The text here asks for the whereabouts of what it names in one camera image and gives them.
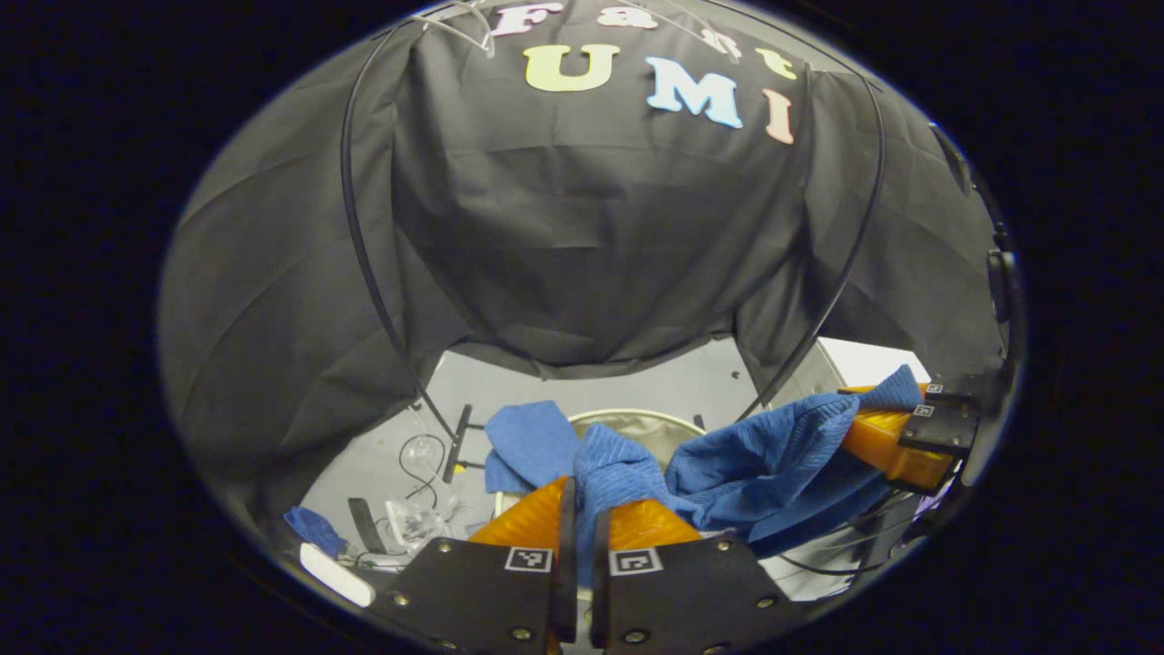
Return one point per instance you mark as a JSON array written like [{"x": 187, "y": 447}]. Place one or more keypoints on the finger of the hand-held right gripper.
[
  {"x": 950, "y": 391},
  {"x": 937, "y": 429}
]

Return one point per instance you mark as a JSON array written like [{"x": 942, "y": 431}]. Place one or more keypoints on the white flat board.
[{"x": 873, "y": 359}]

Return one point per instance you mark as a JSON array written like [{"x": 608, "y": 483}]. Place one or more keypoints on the white oblong object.
[{"x": 336, "y": 575}]

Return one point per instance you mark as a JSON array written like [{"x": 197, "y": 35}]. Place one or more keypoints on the black backdrop cloth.
[{"x": 591, "y": 227}]

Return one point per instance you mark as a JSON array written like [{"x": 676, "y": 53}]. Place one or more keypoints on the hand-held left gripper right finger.
[{"x": 601, "y": 582}]

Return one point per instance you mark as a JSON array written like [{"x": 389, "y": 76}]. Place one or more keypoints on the black flat object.
[{"x": 366, "y": 526}]

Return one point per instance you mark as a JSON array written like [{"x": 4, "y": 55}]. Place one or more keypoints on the small blue cloth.
[{"x": 314, "y": 529}]

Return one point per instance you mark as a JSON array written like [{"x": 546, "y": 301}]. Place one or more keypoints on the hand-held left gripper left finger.
[{"x": 566, "y": 546}]

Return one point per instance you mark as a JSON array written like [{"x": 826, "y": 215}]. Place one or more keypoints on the white clothes hanger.
[{"x": 484, "y": 38}]

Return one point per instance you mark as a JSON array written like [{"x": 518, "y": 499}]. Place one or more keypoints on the clear plastic bag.
[{"x": 414, "y": 523}]

